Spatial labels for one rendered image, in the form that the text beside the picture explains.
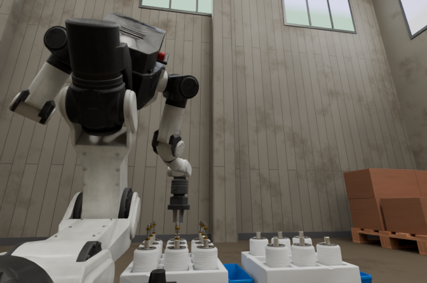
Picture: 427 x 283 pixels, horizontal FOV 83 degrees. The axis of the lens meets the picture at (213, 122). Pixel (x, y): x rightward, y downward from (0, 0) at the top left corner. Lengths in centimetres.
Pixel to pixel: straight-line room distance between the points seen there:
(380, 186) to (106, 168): 301
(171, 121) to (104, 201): 42
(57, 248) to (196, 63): 352
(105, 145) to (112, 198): 16
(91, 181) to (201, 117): 280
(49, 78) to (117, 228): 61
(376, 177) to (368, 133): 136
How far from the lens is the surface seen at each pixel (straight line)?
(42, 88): 109
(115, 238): 73
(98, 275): 46
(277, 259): 115
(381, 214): 329
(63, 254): 52
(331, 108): 433
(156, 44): 87
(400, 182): 357
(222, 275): 107
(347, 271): 125
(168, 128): 104
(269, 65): 416
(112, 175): 77
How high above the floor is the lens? 41
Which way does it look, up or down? 19 degrees up
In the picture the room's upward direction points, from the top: straight up
